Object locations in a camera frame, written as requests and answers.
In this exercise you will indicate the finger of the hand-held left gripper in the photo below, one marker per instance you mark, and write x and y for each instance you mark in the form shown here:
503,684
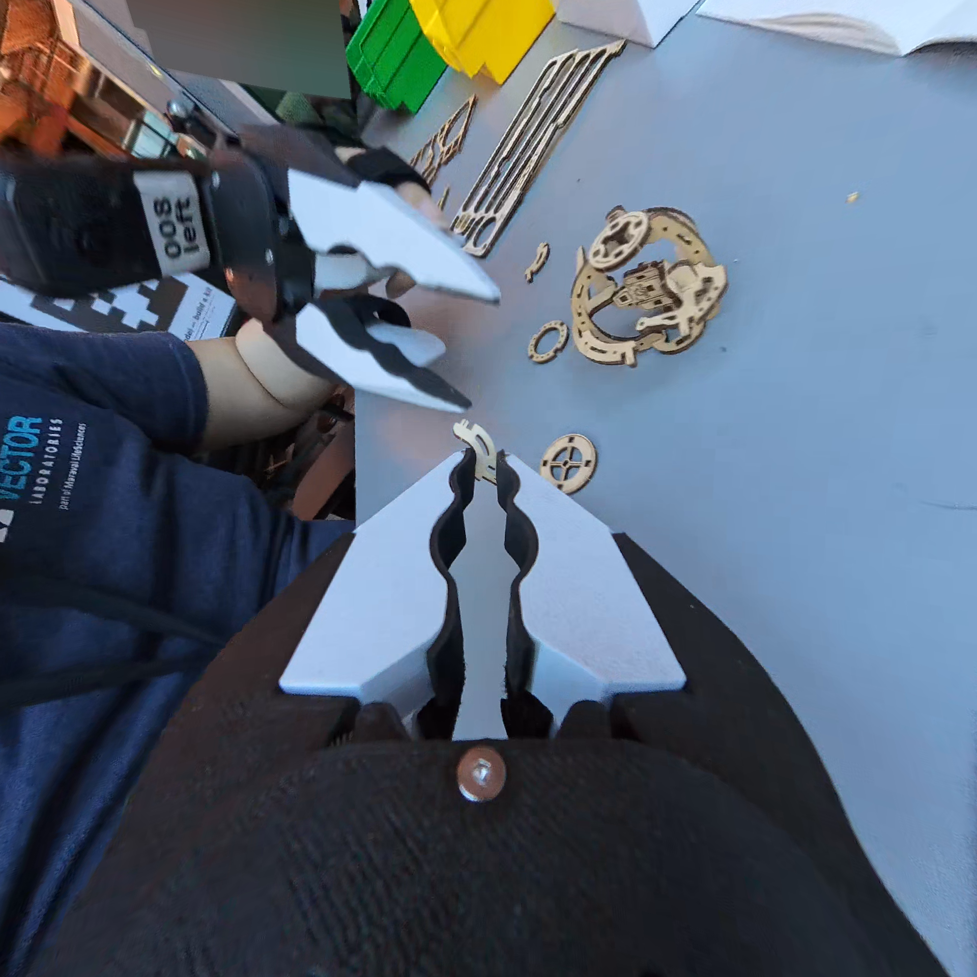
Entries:
381,229
343,359

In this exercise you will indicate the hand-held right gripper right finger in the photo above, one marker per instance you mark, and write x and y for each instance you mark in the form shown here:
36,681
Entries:
603,610

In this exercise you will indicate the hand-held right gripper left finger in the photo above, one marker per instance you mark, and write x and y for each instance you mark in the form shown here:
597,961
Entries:
366,610

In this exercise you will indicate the small hooked wooden part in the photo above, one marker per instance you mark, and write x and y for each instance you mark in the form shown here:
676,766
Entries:
481,450

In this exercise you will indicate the small wooden model assembly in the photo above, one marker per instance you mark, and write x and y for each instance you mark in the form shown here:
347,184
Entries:
649,298

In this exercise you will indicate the person's left hand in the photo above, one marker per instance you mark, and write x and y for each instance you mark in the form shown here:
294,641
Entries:
286,378

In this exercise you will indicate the spoked wooden wheel disc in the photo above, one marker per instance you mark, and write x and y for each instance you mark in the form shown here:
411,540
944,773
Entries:
551,481

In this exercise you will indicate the small curved wooden part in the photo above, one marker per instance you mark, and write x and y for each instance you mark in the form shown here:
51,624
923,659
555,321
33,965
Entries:
536,263

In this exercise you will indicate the green plastic bin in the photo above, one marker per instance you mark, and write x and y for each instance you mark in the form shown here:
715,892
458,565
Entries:
389,61

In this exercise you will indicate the yellow plastic bin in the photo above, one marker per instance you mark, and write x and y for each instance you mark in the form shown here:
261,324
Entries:
488,30

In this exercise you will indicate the white cardboard box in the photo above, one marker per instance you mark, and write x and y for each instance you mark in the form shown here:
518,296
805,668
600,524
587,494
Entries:
618,15

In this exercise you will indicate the white assembly instruction booklet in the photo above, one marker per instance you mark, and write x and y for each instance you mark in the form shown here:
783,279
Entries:
839,23

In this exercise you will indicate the long wooden part frame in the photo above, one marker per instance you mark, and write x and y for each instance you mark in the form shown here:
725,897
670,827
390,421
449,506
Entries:
488,221

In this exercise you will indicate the short wooden part frame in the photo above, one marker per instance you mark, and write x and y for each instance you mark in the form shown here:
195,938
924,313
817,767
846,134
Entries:
458,130

